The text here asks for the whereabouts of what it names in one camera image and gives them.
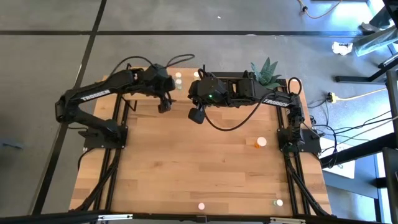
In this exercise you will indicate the dark desk panel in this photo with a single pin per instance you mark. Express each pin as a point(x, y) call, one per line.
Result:
point(392, 140)

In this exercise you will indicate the yellow power plug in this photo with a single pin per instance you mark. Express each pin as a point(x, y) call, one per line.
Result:
point(332, 97)

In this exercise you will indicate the silver frame bracket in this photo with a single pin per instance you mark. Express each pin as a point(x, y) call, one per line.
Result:
point(287, 220)
point(115, 217)

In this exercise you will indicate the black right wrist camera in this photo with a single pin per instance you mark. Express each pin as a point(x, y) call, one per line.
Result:
point(196, 115)

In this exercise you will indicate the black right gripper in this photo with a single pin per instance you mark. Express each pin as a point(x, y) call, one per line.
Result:
point(208, 91)

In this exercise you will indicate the small green medicine bottle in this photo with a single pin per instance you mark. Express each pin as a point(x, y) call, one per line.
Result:
point(178, 75)
point(178, 81)

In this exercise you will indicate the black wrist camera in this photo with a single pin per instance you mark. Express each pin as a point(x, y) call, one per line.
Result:
point(196, 115)
point(164, 107)

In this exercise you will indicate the black desk foot bar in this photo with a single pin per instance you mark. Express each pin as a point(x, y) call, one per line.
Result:
point(357, 79)

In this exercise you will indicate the small yellow-green medicine bottle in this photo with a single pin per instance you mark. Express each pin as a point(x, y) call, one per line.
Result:
point(279, 203)

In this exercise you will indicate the black diagonal desk beam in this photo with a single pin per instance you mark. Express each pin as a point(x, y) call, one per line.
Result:
point(357, 152)

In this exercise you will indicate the person's white shoe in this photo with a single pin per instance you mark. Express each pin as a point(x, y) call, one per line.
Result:
point(342, 48)

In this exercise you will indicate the black frame beam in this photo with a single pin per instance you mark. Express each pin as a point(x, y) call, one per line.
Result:
point(46, 217)

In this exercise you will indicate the small yellow medicine bottle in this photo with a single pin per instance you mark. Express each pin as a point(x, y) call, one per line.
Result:
point(196, 74)

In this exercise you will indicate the green plant in white pot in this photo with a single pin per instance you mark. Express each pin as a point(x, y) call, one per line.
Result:
point(265, 74)

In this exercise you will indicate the large orange medicine bottle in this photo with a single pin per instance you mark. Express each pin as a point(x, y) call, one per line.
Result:
point(261, 141)

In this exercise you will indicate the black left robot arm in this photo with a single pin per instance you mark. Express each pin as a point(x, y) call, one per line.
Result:
point(96, 94)

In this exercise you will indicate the black aluminium frame rails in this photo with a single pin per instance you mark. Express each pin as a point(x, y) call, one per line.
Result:
point(109, 180)
point(290, 186)

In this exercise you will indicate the person's grey shoe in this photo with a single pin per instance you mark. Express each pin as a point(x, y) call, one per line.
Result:
point(367, 28)

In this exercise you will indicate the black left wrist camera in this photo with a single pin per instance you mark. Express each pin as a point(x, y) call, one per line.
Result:
point(164, 107)

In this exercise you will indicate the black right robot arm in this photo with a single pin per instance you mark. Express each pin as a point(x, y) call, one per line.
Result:
point(280, 102)

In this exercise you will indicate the wooden shelf with black legs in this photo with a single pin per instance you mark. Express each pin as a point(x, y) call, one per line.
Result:
point(183, 95)

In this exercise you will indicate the person's leg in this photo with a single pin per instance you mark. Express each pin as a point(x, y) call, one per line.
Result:
point(381, 18)
point(373, 42)

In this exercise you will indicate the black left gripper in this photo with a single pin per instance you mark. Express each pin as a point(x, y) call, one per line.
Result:
point(158, 79)

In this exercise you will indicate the small pink medicine bottle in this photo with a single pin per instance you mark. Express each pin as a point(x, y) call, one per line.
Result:
point(201, 206)

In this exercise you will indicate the white floor sheet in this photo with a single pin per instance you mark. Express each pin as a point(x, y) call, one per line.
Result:
point(345, 168)

